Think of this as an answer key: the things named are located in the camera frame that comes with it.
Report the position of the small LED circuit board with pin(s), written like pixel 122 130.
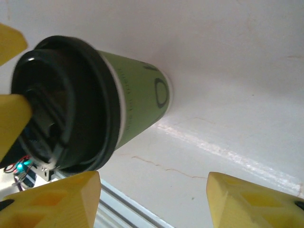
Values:
pixel 21 166

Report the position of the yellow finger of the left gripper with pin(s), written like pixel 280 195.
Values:
pixel 12 118
pixel 10 44

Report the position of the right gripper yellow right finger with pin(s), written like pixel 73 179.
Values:
pixel 249 206

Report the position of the green paper coffee cup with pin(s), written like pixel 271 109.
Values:
pixel 142 95

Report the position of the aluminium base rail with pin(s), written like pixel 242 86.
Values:
pixel 123 213

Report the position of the black plastic cup lid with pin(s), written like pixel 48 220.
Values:
pixel 90 107

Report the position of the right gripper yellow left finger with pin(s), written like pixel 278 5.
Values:
pixel 47 204

